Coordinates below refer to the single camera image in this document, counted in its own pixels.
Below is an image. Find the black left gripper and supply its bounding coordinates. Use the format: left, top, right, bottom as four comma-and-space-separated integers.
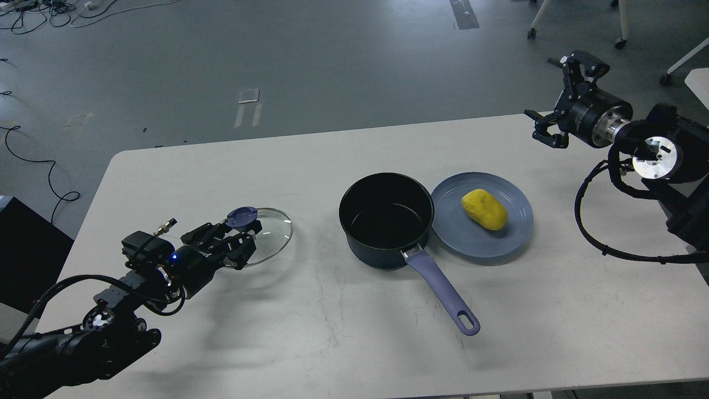
166, 221, 263, 300

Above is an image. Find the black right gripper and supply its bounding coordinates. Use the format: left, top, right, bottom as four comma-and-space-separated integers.
523, 50, 633, 149

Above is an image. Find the glass pot lid blue knob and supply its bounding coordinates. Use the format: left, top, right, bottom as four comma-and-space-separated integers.
224, 206, 294, 269

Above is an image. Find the yellow potato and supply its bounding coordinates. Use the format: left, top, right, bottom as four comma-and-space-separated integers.
461, 188, 507, 231

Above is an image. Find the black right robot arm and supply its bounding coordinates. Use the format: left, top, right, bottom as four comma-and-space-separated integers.
524, 50, 708, 264

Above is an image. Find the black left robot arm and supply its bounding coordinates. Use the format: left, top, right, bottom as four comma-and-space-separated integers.
2, 217, 263, 398

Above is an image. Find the white table leg with caster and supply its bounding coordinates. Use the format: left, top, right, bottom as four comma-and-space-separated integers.
659, 37, 708, 86

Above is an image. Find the white chair leg with caster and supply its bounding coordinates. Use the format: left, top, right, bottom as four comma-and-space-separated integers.
610, 0, 630, 50

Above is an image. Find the blue round plate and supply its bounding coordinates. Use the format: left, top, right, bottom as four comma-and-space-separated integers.
432, 172, 533, 264

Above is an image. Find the black box left edge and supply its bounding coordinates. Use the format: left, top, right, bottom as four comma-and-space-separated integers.
1, 196, 74, 314

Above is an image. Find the dark blue saucepan purple handle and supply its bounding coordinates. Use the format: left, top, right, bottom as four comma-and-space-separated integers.
338, 172, 481, 336

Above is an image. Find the tangled cables top left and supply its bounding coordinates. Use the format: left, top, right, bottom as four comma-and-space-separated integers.
0, 0, 183, 35

